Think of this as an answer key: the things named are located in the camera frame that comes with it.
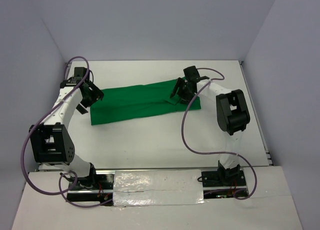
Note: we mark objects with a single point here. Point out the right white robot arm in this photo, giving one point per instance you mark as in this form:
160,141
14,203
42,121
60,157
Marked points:
231,111

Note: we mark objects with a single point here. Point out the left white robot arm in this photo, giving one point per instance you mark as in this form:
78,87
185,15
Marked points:
51,142

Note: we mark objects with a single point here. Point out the green t-shirt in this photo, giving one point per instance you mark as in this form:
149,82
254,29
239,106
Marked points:
137,101

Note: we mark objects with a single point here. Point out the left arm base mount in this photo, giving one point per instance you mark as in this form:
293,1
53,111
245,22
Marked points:
95,188

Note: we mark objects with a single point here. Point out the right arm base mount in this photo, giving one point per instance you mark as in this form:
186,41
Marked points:
223,182

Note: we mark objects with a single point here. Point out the aluminium table frame rail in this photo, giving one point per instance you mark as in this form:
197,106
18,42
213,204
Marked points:
267,151

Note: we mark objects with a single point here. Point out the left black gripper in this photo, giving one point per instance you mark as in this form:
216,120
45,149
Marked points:
97,93

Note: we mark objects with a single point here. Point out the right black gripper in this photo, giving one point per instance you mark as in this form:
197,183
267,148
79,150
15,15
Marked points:
186,98

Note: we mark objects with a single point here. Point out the silver tape covered panel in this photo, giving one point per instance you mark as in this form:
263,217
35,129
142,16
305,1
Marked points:
157,187

